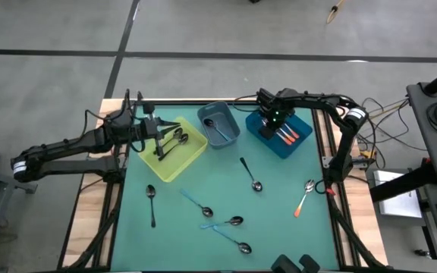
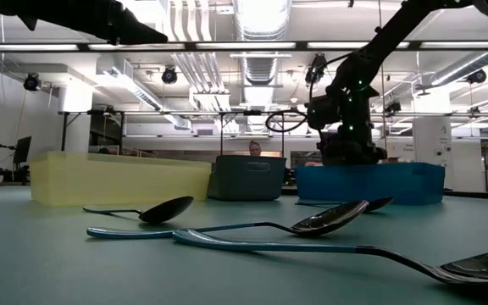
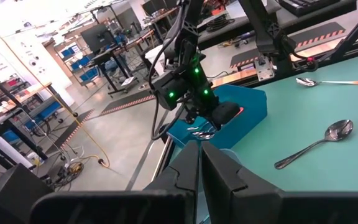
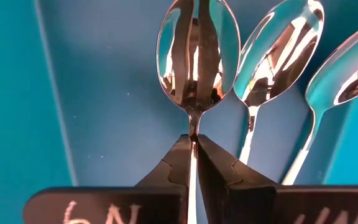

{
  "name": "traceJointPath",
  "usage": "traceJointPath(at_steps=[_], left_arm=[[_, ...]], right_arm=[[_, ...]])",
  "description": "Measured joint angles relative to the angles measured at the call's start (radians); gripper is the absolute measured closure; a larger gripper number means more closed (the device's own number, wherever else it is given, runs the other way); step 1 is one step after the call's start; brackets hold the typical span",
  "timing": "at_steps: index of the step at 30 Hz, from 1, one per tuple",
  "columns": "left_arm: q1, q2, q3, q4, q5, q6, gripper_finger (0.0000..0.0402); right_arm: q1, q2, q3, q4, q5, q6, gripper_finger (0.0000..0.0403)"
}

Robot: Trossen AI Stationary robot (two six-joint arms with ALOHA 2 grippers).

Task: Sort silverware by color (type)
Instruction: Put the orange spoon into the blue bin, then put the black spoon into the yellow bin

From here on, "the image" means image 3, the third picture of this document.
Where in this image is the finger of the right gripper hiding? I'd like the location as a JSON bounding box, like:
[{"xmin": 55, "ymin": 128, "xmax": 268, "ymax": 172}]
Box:
[
  {"xmin": 184, "ymin": 107, "xmax": 198, "ymax": 124},
  {"xmin": 208, "ymin": 119, "xmax": 223, "ymax": 131}
]

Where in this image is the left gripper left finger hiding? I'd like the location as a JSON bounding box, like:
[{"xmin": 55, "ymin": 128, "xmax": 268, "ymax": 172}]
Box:
[{"xmin": 143, "ymin": 140, "xmax": 200, "ymax": 200}]

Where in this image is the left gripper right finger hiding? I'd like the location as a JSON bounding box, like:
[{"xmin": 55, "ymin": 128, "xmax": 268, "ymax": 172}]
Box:
[{"xmin": 200, "ymin": 141, "xmax": 284, "ymax": 224}]

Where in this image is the black-handled spoon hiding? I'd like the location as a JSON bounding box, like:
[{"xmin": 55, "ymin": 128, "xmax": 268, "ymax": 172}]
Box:
[{"xmin": 274, "ymin": 119, "xmax": 354, "ymax": 170}]

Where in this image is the grey plastic bin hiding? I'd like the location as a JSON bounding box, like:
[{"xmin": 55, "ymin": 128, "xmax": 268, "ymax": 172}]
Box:
[{"xmin": 219, "ymin": 148, "xmax": 244, "ymax": 167}]

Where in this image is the blue plastic bin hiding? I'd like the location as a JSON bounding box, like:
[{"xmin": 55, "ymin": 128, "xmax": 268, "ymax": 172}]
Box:
[{"xmin": 166, "ymin": 83, "xmax": 269, "ymax": 151}]

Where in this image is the grey side table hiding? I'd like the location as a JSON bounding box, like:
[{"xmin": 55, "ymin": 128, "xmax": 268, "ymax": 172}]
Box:
[{"xmin": 197, "ymin": 11, "xmax": 260, "ymax": 51}]

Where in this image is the black hazard-striped floor mat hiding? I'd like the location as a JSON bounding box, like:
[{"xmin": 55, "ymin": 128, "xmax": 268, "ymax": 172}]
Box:
[
  {"xmin": 100, "ymin": 90, "xmax": 155, "ymax": 116},
  {"xmin": 44, "ymin": 108, "xmax": 95, "ymax": 153},
  {"xmin": 230, "ymin": 21, "xmax": 347, "ymax": 68}
]

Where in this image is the grey metal mounting plate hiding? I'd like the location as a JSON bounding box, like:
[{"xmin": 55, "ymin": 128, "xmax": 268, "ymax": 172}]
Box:
[{"xmin": 253, "ymin": 55, "xmax": 275, "ymax": 82}]

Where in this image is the black desk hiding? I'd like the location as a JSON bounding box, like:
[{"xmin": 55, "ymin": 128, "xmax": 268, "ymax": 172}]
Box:
[{"xmin": 90, "ymin": 29, "xmax": 155, "ymax": 96}]

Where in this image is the teal table mat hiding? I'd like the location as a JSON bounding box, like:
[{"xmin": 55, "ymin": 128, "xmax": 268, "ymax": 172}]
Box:
[{"xmin": 169, "ymin": 51, "xmax": 358, "ymax": 224}]

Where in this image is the shelf with blue bins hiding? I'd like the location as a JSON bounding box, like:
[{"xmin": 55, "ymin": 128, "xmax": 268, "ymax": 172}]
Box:
[{"xmin": 60, "ymin": 43, "xmax": 101, "ymax": 82}]

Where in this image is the black keypad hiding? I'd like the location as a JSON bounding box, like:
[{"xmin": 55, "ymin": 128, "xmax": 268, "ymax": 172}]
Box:
[{"xmin": 277, "ymin": 0, "xmax": 342, "ymax": 17}]

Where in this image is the black workbench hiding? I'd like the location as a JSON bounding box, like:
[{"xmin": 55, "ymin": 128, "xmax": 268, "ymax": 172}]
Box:
[{"xmin": 0, "ymin": 82, "xmax": 77, "ymax": 162}]

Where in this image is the white cylinder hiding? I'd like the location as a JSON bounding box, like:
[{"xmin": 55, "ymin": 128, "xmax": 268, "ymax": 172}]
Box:
[{"xmin": 0, "ymin": 136, "xmax": 34, "ymax": 169}]

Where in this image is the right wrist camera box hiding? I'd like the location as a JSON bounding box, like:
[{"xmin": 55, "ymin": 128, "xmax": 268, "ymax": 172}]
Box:
[{"xmin": 151, "ymin": 70, "xmax": 195, "ymax": 112}]

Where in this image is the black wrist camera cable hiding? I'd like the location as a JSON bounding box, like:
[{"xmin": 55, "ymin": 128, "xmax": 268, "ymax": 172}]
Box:
[{"xmin": 149, "ymin": 18, "xmax": 186, "ymax": 141}]

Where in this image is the coiled black cable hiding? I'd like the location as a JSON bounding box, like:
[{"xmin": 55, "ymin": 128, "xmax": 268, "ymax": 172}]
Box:
[{"xmin": 206, "ymin": 15, "xmax": 236, "ymax": 33}]

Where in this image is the yellow floor cable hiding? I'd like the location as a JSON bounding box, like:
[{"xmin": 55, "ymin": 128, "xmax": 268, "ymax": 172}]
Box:
[{"xmin": 0, "ymin": 39, "xmax": 111, "ymax": 169}]

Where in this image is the floor cable pile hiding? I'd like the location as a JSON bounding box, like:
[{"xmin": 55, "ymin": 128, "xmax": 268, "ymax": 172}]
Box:
[{"xmin": 47, "ymin": 146, "xmax": 85, "ymax": 190}]

